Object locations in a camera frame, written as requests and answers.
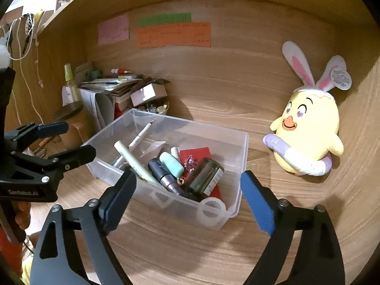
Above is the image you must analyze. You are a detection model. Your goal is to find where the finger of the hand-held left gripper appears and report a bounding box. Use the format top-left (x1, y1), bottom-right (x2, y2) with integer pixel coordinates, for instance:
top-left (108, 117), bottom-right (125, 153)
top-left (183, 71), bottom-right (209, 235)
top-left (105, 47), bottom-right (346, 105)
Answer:
top-left (4, 121), bottom-right (69, 152)
top-left (43, 144), bottom-right (97, 173)

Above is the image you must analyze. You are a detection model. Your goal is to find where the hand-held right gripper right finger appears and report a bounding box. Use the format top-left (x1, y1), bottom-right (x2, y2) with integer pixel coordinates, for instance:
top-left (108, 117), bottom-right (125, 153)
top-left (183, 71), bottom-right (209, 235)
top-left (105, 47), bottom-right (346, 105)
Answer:
top-left (240, 170), bottom-right (345, 285)

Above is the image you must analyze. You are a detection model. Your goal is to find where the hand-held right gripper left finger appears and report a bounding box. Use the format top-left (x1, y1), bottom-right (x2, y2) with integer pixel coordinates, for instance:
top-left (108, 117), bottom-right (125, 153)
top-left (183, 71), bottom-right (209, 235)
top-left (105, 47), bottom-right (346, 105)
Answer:
top-left (30, 171), bottom-right (138, 285)

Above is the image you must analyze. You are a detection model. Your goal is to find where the pale green pen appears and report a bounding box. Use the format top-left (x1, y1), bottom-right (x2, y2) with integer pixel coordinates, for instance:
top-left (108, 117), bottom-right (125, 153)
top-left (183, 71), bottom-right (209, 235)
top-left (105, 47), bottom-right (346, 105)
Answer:
top-left (114, 140), bottom-right (162, 186)

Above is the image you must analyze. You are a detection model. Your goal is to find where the white tape roll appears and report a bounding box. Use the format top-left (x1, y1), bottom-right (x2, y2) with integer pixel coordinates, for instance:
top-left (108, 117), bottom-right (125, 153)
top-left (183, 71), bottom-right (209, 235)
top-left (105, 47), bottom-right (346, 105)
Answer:
top-left (197, 197), bottom-right (228, 228)

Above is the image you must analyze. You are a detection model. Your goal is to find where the dark purple bottle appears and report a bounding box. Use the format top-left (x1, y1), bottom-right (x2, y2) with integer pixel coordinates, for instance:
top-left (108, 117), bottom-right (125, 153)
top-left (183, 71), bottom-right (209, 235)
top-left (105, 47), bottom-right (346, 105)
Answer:
top-left (147, 158), bottom-right (199, 203)

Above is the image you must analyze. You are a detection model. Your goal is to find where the green glass bottle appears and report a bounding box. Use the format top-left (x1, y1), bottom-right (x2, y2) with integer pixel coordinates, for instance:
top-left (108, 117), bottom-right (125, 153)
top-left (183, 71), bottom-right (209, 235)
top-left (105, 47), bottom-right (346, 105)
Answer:
top-left (185, 157), bottom-right (225, 202)

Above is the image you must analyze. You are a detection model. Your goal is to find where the white pen with dark tip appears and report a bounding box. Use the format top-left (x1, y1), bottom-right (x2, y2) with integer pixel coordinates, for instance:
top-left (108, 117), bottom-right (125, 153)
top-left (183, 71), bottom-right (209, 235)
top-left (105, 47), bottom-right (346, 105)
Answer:
top-left (112, 119), bottom-right (156, 168)

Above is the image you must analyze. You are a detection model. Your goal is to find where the clear plastic wrapper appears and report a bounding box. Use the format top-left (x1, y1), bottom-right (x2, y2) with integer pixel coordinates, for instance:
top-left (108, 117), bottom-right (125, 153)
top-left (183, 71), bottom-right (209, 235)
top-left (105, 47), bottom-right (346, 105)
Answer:
top-left (139, 138), bottom-right (167, 158)

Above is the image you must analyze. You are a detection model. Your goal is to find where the mint green case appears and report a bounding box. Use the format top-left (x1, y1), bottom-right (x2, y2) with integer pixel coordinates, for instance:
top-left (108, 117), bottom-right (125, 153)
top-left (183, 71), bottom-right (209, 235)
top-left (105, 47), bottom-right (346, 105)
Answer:
top-left (159, 151), bottom-right (185, 178)

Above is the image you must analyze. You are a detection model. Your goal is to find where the pink candy wrapper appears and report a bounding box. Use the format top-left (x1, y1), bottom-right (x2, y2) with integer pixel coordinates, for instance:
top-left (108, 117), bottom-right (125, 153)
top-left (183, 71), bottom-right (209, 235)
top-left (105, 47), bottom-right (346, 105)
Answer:
top-left (182, 154), bottom-right (199, 171)

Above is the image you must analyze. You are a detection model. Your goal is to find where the red printed packet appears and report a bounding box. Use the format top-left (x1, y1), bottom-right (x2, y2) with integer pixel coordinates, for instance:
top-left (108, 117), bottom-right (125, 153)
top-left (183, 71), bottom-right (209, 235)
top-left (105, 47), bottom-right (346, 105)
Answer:
top-left (179, 147), bottom-right (223, 200)

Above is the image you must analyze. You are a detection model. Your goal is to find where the clear plastic storage box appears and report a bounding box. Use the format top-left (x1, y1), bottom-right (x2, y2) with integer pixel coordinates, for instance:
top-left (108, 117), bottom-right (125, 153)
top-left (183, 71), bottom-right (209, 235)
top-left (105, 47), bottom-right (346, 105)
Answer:
top-left (81, 108), bottom-right (249, 231)

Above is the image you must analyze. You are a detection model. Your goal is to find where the person's left forearm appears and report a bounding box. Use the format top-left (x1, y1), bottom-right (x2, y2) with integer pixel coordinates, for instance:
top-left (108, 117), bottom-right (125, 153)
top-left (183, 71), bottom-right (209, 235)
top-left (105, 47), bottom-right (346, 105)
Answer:
top-left (0, 226), bottom-right (24, 275)

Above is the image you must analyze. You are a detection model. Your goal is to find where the person's left hand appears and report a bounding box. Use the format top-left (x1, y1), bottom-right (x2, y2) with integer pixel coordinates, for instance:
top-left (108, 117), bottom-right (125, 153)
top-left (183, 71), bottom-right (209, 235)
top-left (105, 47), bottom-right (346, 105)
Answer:
top-left (15, 202), bottom-right (32, 230)

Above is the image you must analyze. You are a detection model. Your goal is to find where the brown mug with lid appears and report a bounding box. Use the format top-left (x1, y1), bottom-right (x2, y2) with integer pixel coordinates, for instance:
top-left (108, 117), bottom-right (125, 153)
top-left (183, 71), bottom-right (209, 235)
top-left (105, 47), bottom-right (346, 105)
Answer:
top-left (52, 101), bottom-right (90, 149)

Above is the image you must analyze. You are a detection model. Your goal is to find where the white cardboard package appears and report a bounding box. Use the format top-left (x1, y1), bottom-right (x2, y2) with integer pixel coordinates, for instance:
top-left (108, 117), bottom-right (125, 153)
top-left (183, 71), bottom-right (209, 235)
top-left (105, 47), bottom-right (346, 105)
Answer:
top-left (62, 85), bottom-right (115, 131)

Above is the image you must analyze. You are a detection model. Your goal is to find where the yellow-green spray bottle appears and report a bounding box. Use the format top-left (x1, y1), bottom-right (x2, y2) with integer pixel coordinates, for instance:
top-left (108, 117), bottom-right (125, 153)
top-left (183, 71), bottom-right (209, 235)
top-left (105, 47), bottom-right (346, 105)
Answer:
top-left (64, 63), bottom-right (81, 103)

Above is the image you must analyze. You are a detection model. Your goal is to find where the small red box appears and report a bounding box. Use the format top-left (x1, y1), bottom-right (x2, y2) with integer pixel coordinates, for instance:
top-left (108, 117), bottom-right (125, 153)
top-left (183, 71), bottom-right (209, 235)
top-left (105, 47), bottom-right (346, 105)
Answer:
top-left (114, 101), bottom-right (133, 119)

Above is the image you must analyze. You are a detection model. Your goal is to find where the stack of papers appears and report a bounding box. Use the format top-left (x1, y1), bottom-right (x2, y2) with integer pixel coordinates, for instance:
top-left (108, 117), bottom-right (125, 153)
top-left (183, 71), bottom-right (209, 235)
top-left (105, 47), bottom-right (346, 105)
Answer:
top-left (79, 73), bottom-right (149, 101)

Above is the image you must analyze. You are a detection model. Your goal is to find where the white bowl with items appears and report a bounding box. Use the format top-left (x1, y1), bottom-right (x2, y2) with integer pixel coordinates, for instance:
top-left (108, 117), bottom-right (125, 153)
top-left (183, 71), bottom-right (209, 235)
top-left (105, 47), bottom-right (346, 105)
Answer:
top-left (137, 101), bottom-right (170, 116)

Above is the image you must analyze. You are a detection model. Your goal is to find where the white fluffy pompom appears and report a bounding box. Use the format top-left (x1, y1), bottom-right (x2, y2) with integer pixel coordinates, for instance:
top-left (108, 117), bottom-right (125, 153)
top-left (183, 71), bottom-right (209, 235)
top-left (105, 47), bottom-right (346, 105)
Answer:
top-left (0, 43), bottom-right (11, 67)

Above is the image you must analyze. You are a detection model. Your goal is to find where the yellow cloth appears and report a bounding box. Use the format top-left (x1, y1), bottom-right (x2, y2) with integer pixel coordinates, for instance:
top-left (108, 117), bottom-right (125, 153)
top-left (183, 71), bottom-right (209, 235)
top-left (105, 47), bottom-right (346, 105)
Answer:
top-left (21, 260), bottom-right (35, 284)

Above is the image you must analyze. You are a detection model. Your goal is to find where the small white open carton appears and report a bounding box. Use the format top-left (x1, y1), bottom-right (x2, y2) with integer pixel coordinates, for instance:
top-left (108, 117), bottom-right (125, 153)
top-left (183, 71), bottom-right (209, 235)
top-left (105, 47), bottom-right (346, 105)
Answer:
top-left (130, 79), bottom-right (171, 107)

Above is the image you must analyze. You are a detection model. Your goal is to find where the yellow chick plush toy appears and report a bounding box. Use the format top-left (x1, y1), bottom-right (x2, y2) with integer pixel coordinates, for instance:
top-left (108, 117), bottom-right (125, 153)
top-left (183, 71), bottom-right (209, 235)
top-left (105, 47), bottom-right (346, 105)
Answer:
top-left (263, 41), bottom-right (352, 176)

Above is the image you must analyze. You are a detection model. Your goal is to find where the pink sticky note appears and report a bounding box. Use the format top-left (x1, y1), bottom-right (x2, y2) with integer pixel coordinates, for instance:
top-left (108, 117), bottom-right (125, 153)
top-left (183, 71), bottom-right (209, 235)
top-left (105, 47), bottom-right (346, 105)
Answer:
top-left (97, 14), bottom-right (130, 46)

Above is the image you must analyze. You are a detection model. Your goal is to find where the orange sticky note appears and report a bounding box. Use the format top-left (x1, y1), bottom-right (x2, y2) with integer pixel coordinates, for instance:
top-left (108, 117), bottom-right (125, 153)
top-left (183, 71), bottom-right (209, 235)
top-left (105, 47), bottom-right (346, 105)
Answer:
top-left (136, 22), bottom-right (212, 49)

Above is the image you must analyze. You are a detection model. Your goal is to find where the green sticky note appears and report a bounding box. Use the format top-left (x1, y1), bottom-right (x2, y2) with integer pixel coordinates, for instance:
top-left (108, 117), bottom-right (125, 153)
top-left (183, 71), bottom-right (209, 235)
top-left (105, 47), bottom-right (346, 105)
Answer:
top-left (139, 12), bottom-right (192, 27)

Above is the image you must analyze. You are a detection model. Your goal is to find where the black lace strap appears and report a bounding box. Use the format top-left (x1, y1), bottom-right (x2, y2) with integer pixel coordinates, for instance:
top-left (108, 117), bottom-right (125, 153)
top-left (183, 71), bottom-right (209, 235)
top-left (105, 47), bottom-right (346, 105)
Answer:
top-left (23, 13), bottom-right (34, 40)

